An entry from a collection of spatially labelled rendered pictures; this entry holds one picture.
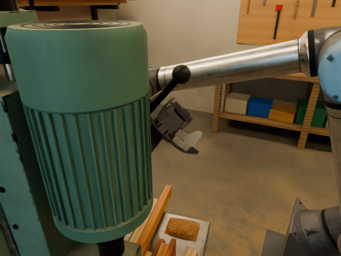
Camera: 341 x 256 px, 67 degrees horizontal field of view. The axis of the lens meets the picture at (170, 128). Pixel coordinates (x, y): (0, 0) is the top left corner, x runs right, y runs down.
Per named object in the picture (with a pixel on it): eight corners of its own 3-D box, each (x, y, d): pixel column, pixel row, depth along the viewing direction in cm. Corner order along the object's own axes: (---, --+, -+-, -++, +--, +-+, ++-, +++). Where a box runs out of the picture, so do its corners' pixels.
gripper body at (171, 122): (174, 95, 59) (164, 102, 71) (146, 121, 57) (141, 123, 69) (196, 120, 60) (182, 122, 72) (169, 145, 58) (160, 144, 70)
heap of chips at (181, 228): (196, 241, 75) (196, 236, 74) (163, 233, 78) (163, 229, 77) (200, 223, 81) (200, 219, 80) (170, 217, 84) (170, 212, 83)
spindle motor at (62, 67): (128, 258, 37) (104, 32, 24) (30, 230, 42) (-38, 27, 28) (165, 184, 52) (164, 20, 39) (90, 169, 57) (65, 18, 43)
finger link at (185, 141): (213, 135, 52) (185, 119, 59) (193, 156, 51) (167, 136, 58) (217, 144, 55) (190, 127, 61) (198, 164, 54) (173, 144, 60)
